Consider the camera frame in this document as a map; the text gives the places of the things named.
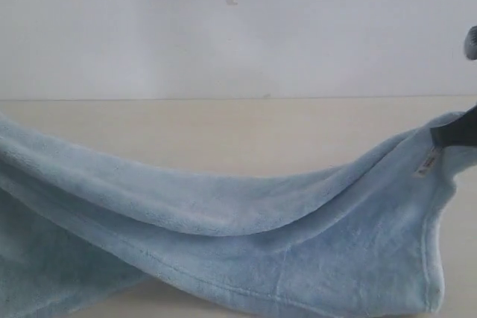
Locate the light blue fluffy towel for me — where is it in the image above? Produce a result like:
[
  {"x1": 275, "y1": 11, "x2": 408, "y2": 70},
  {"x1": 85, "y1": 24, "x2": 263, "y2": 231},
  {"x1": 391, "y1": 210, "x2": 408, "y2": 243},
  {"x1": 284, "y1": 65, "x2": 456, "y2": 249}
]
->
[{"x1": 1, "y1": 112, "x2": 476, "y2": 317}]

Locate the white printed label strip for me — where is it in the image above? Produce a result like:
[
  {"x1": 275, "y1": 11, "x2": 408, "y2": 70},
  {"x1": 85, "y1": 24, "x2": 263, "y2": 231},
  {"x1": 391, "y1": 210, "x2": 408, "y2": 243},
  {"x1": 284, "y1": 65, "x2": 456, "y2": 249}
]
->
[{"x1": 413, "y1": 147, "x2": 443, "y2": 178}]

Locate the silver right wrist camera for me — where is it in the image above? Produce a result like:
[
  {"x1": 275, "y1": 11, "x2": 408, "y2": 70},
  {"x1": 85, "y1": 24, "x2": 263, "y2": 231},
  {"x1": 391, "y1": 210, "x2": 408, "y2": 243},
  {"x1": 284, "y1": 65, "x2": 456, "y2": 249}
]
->
[{"x1": 463, "y1": 25, "x2": 477, "y2": 61}]

